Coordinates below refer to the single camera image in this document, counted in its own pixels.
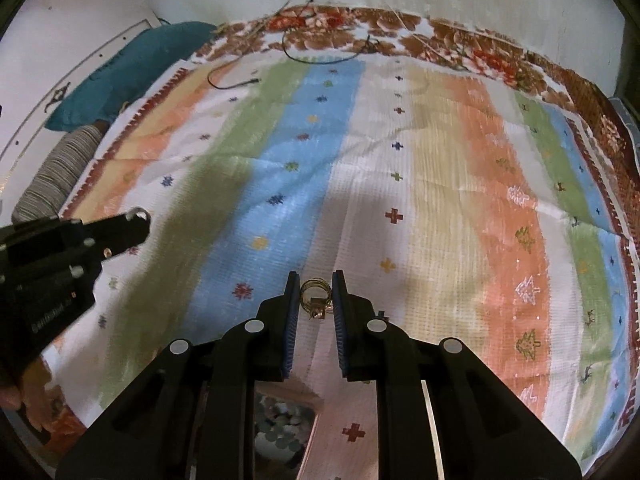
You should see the striped colourful blanket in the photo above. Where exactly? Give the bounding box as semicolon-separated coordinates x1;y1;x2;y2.
42;56;640;467

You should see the gold ring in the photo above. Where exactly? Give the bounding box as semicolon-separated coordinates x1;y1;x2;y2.
299;278;332;322

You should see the black cable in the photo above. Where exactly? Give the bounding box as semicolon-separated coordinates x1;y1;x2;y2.
207;32;382;91

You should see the teal pillow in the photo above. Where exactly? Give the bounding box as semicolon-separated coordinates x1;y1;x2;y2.
46;21;219;132

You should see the wooden jewelry box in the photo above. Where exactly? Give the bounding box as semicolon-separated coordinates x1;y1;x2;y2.
251;379;327;480

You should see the grey striped pillow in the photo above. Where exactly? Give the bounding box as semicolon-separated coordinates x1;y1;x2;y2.
11;124;107;224

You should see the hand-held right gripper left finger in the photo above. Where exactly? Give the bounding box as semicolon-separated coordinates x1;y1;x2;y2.
55;270;301;480

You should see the person's left hand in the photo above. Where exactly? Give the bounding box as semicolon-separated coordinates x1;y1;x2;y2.
0;384;24;412

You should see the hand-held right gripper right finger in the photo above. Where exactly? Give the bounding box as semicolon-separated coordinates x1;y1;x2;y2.
330;269;584;480

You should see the bead necklace in box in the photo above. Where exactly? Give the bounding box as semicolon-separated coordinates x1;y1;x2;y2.
256;394;315;457

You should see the clear plastic container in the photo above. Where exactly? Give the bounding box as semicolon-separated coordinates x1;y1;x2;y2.
607;94;640;172

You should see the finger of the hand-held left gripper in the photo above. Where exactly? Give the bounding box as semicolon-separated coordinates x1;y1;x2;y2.
92;232;150;262
75;206;152;238

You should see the colourful striped bedsheet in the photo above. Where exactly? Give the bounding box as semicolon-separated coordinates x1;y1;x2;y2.
25;5;640;447

